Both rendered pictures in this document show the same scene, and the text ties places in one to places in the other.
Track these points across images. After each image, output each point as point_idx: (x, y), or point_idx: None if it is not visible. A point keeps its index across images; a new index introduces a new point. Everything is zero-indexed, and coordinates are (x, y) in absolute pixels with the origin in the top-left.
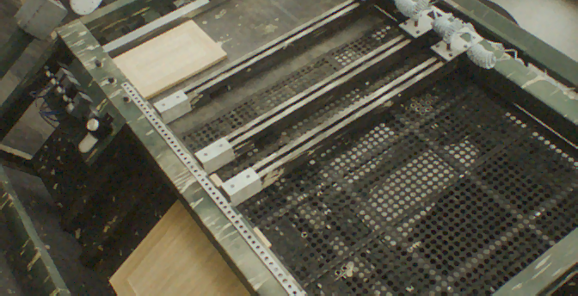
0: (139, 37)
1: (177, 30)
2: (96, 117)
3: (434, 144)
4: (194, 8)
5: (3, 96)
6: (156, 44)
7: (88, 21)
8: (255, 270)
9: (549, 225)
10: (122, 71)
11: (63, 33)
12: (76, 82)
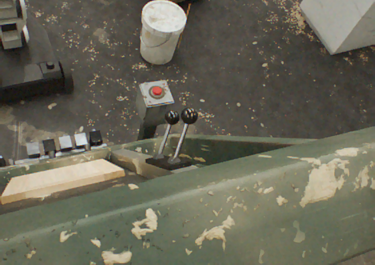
0: (118, 156)
1: (110, 168)
2: (1, 158)
3: None
4: (139, 160)
5: (345, 263)
6: (97, 166)
7: (173, 136)
8: None
9: None
10: (61, 158)
11: (163, 136)
12: (65, 145)
